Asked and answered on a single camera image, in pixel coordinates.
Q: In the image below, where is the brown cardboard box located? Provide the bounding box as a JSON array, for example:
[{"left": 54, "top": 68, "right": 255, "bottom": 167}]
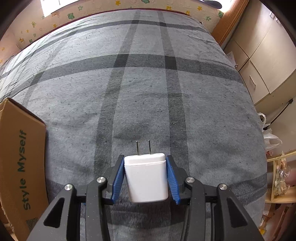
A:
[{"left": 1, "top": 98, "right": 49, "bottom": 240}]

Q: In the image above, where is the large white charger plug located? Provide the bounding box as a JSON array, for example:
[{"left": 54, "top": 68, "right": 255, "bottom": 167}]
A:
[{"left": 124, "top": 143, "right": 169, "bottom": 203}]

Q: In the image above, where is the wooden shelf with clutter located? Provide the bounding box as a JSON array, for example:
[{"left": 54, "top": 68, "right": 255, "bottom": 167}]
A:
[{"left": 259, "top": 150, "right": 296, "bottom": 232}]

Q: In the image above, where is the white plastic bag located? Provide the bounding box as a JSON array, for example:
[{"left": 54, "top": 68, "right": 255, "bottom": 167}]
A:
[{"left": 257, "top": 113, "right": 282, "bottom": 152}]

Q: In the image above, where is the grey plaid bed blanket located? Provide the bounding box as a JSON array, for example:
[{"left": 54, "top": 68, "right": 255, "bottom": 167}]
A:
[{"left": 1, "top": 9, "right": 267, "bottom": 240}]

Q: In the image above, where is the beige wardrobe cabinet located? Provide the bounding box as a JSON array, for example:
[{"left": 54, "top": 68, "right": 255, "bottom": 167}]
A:
[{"left": 224, "top": 1, "right": 295, "bottom": 113}]

